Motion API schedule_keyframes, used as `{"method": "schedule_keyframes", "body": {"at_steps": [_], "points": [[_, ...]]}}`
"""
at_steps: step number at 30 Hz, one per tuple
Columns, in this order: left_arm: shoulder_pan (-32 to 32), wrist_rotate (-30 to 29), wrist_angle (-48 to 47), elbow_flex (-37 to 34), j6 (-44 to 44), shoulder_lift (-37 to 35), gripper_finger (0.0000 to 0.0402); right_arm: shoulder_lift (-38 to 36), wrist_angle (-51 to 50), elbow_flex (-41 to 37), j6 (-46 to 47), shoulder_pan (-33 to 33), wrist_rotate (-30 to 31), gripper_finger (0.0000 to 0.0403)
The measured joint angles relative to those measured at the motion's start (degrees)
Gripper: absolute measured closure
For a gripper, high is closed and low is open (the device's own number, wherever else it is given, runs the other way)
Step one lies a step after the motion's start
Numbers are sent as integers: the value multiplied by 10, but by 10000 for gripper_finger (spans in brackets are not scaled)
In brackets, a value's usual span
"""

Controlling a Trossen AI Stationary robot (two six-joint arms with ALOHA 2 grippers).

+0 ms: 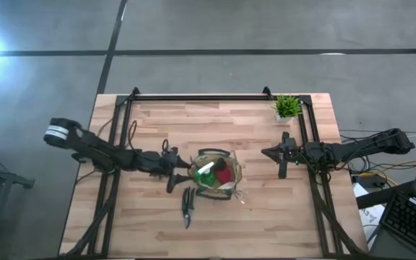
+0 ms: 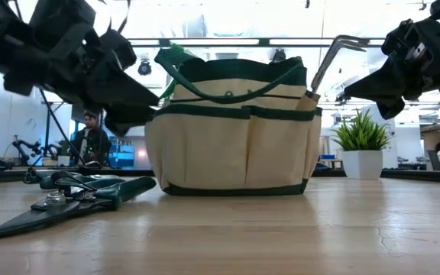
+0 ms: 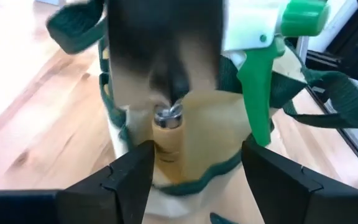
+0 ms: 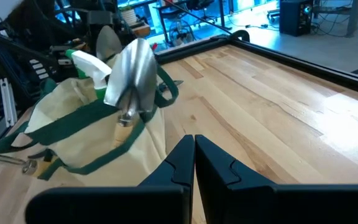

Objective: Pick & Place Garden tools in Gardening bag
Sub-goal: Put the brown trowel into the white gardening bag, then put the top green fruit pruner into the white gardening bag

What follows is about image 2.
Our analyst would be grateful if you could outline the black overhead frame beam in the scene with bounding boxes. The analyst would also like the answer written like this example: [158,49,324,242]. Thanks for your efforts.
[127,37,387,49]

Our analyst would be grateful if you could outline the metal hand rake wooden handle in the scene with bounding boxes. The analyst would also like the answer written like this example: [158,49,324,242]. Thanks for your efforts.
[296,34,370,112]

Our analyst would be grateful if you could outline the green plant in white pot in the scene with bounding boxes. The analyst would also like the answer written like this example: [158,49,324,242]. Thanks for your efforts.
[330,108,392,180]

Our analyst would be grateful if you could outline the black-bladed green pruning shears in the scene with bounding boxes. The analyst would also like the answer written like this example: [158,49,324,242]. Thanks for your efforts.
[0,171,157,242]

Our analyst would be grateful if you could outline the black ceiling-mounted camera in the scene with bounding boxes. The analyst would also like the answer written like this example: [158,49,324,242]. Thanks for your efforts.
[137,59,154,77]
[270,48,286,64]

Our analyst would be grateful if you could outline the blue storage bins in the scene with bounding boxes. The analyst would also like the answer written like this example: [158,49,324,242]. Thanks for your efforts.
[108,137,136,170]

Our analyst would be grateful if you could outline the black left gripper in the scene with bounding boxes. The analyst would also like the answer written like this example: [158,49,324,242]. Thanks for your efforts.
[4,0,160,137]

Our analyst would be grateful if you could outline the black aluminium table frame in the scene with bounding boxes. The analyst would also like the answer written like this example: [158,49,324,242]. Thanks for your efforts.
[0,167,440,185]

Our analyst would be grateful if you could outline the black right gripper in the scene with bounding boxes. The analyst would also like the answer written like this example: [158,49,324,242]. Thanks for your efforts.
[344,18,440,121]

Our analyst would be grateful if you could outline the beige gardening bag green trim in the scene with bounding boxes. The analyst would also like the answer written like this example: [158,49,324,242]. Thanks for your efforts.
[144,47,323,197]

